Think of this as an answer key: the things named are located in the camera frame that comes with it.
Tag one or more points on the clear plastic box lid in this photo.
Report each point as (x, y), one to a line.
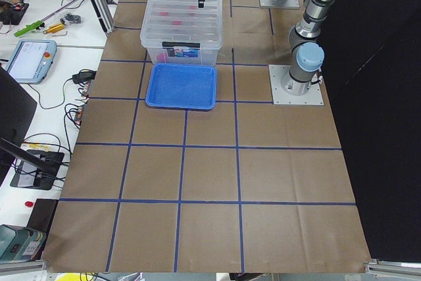
(202, 25)

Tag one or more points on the green device box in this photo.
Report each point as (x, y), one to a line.
(20, 244)

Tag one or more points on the clear plastic storage box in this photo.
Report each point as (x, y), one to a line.
(206, 55)

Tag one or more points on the teach pendant tablet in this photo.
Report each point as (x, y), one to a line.
(31, 60)

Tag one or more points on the black power adapter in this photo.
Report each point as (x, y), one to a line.
(84, 76)

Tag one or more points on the black electronics box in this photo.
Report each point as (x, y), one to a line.
(28, 176)

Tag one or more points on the black monitor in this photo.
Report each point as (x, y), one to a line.
(17, 111)

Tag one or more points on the gold cylinder tool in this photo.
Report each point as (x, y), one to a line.
(54, 28)

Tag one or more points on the black box latch handle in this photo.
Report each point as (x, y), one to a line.
(169, 44)

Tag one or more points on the brown paper table cover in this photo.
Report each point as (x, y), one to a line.
(248, 186)

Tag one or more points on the blue plastic tray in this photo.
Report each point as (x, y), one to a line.
(182, 86)

